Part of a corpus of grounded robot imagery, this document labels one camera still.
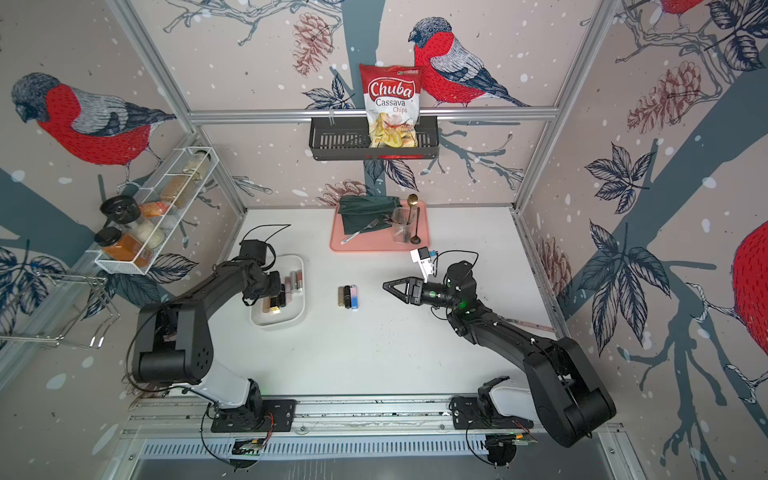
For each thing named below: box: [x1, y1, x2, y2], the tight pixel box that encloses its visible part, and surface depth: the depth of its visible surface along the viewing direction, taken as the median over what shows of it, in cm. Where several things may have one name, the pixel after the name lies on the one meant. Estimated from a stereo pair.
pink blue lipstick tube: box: [350, 284, 359, 310], surface depth 96 cm
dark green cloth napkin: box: [338, 196, 402, 235], surface depth 121 cm
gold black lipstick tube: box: [270, 297, 281, 314], surface depth 94 cm
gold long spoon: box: [406, 193, 419, 225], surface depth 108 cm
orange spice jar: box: [95, 234, 153, 275], surface depth 65 cm
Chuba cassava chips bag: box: [359, 64, 423, 149], surface depth 85 cm
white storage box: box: [250, 254, 305, 327], surface depth 94 cm
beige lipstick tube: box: [337, 286, 345, 308], surface depth 97 cm
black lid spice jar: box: [100, 195, 165, 250], surface depth 65 cm
